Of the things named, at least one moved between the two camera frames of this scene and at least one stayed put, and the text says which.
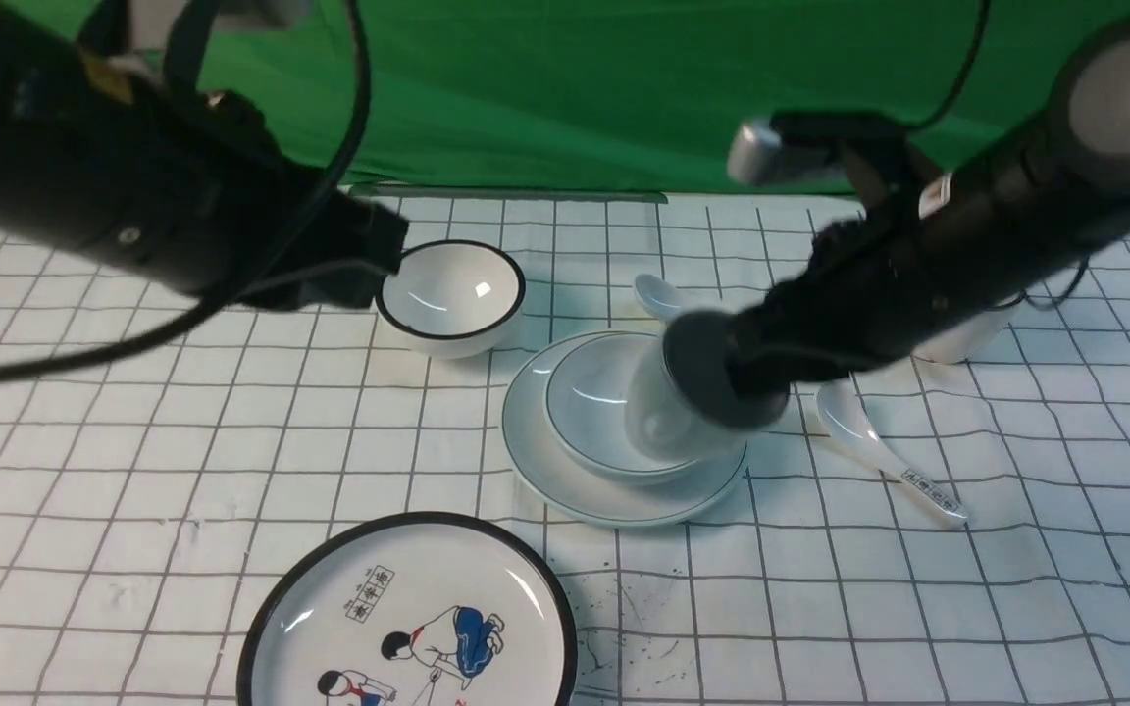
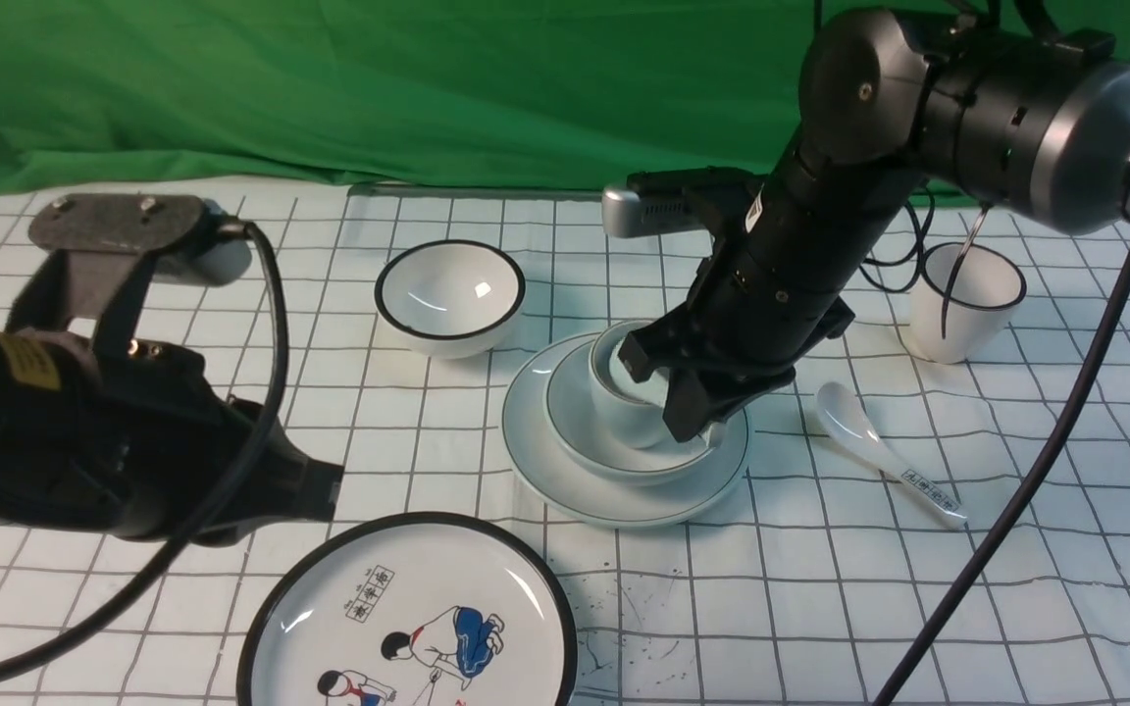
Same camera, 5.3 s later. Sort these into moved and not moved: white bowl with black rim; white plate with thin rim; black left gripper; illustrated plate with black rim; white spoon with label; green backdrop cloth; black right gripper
Moved: black right gripper; black left gripper
Not moved: illustrated plate with black rim; white plate with thin rim; white spoon with label; green backdrop cloth; white bowl with black rim
